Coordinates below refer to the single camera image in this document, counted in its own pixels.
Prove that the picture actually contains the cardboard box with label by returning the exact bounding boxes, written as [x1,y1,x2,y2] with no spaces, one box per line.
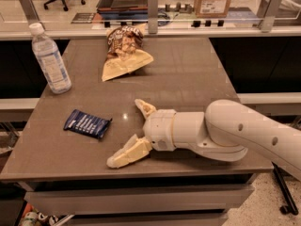
[194,0,231,18]

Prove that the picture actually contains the yellow brown snack bag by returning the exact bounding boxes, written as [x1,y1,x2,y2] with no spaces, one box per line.
[102,24,153,81]

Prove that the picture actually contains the clear plastic water bottle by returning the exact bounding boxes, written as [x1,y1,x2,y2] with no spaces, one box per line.
[29,23,71,94]

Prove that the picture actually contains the grey metal post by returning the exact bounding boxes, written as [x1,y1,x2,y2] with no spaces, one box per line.
[19,0,41,24]
[148,0,158,34]
[257,0,282,32]

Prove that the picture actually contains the grey table drawer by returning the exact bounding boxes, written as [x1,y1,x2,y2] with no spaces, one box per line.
[25,185,254,215]

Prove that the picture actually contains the cans under table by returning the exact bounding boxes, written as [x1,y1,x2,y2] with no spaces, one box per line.
[18,211,59,226]

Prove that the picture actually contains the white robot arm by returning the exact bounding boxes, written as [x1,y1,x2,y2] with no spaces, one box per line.
[107,99,301,180]

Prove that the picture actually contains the grey metal post left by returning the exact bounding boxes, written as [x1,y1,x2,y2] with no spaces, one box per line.
[19,0,41,24]

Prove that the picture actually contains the dark open tray box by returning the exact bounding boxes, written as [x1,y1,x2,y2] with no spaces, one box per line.
[96,0,150,13]

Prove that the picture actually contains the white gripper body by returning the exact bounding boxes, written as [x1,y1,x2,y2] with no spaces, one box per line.
[143,109,176,152]

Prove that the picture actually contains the grey metal post centre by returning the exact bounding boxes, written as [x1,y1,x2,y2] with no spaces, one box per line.
[148,0,158,34]

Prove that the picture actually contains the blue rxbar blueberry bar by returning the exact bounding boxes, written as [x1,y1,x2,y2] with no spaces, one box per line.
[63,109,112,139]

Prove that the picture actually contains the grey metal post right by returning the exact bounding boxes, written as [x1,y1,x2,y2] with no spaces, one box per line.
[257,0,282,32]

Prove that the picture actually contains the black floor stand leg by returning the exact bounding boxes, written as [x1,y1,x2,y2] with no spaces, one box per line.
[273,164,299,216]

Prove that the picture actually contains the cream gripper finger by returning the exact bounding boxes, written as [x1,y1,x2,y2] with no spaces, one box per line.
[106,135,152,169]
[135,99,157,119]

